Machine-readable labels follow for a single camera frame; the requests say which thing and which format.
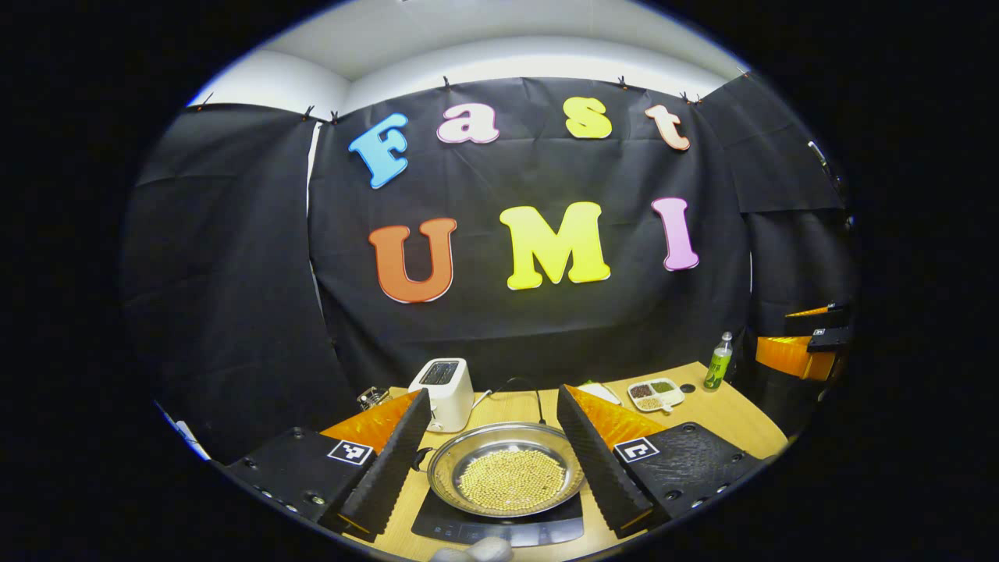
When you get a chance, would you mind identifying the stainless steel pot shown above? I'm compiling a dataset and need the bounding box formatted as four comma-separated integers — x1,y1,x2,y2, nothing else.
412,421,586,520

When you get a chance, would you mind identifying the black power cable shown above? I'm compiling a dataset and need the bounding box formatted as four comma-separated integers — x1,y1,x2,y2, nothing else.
488,377,547,426

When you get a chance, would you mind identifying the pile of soybeans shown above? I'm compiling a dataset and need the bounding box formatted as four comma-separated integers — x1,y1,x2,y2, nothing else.
457,447,567,512

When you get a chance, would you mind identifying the black backdrop cloth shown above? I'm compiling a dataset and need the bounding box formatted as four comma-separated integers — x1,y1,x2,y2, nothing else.
121,74,855,469

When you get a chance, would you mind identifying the green label drink bottle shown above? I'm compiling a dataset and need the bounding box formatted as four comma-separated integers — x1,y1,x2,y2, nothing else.
702,331,734,393

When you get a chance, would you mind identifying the black induction cooktop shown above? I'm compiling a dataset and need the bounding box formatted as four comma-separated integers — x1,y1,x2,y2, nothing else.
411,468,585,547

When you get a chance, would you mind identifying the white toaster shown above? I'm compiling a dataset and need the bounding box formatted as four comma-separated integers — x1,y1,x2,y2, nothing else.
407,357,475,434

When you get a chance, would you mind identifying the white divided dish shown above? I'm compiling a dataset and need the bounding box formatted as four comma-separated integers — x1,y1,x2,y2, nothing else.
627,378,686,413

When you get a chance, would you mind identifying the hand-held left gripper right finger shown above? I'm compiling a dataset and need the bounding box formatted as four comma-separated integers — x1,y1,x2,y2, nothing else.
556,383,770,539

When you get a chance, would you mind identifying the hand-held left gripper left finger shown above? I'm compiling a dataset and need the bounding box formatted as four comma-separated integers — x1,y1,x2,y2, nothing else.
222,388,432,543

